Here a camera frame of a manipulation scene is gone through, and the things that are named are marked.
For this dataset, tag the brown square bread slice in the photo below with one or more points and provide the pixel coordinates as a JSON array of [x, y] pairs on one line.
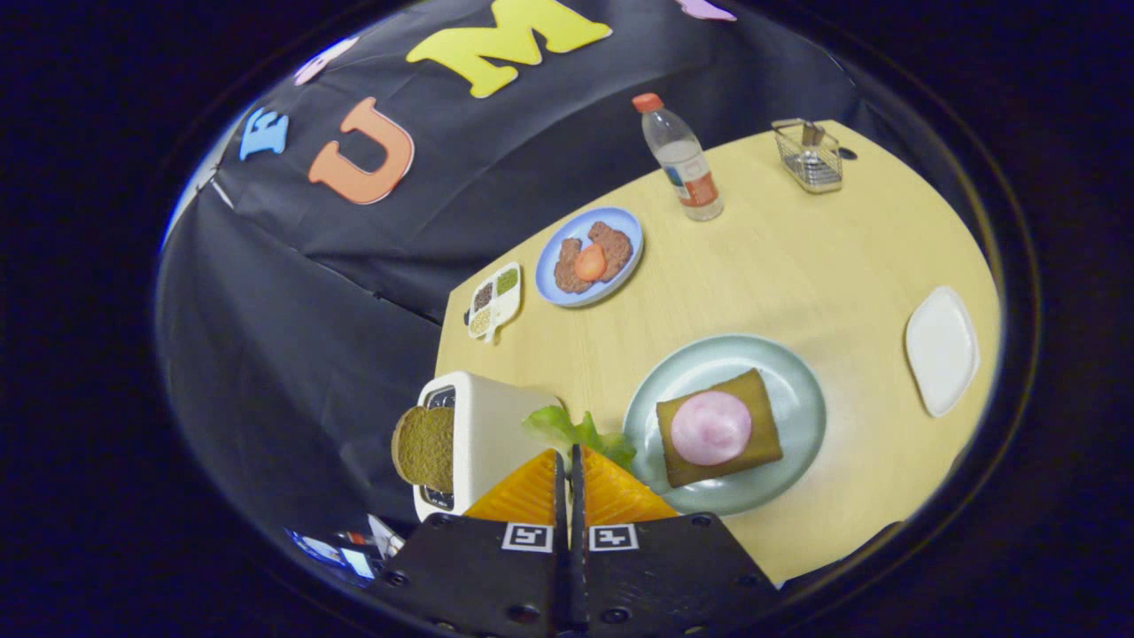
[[682, 461]]

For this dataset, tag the white toaster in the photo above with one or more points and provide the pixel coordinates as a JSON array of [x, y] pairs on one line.
[[496, 425]]

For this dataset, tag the brown toast slice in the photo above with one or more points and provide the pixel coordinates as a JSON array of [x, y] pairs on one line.
[[425, 447]]

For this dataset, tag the green lettuce leaf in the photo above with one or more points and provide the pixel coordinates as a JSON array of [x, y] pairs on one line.
[[554, 424]]

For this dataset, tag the white square plate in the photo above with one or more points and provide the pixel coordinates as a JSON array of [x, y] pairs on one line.
[[942, 350]]

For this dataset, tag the pink ham slice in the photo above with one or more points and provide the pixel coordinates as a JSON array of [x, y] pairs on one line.
[[709, 430]]

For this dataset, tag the brown meat patty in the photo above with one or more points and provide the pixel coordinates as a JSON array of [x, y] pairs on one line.
[[613, 244], [567, 275]]

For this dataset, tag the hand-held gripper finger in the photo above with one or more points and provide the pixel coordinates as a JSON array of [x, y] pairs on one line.
[[561, 496], [577, 496]]

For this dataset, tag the orange tomato slice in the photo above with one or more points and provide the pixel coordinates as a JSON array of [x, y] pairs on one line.
[[591, 263]]

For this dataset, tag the clear plastic water bottle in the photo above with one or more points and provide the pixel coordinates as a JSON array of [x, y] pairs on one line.
[[687, 168]]

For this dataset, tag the pale green round plate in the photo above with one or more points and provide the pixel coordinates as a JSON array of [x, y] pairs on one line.
[[780, 390]]

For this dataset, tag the white divided condiment tray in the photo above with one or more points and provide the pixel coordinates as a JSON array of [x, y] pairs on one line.
[[507, 306]]

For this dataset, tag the blue round plate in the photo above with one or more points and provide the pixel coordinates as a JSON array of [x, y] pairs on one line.
[[571, 228]]

